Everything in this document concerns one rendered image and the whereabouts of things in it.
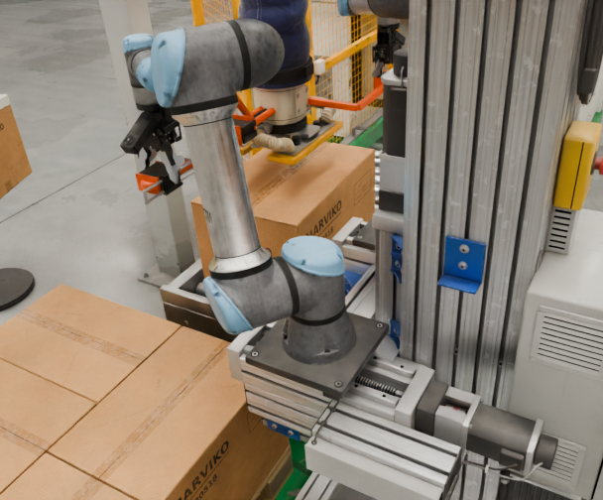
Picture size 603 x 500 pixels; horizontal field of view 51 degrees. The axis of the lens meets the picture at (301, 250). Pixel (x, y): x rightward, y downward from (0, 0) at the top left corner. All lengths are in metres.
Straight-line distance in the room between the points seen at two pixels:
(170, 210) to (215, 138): 2.14
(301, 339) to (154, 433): 0.76
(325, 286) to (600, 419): 0.55
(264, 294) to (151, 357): 1.04
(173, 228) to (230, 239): 2.15
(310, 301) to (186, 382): 0.90
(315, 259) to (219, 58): 0.39
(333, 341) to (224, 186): 0.38
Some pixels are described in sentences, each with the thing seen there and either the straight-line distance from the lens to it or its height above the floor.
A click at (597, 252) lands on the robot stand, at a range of 1.29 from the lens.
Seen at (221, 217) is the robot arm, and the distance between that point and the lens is 1.09.
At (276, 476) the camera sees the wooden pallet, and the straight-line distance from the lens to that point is 2.29.
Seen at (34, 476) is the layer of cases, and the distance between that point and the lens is 1.90.
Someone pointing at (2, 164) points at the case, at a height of 0.75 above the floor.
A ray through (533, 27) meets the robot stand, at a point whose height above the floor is 1.66.
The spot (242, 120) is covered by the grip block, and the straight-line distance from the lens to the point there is 1.93.
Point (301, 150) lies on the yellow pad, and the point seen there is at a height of 1.10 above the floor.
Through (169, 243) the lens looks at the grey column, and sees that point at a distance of 3.30.
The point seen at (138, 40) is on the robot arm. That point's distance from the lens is 1.53.
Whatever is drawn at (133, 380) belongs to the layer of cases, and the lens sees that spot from 2.05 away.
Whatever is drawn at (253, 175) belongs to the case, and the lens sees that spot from 2.21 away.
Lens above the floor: 1.90
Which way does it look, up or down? 33 degrees down
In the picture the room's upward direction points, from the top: 4 degrees counter-clockwise
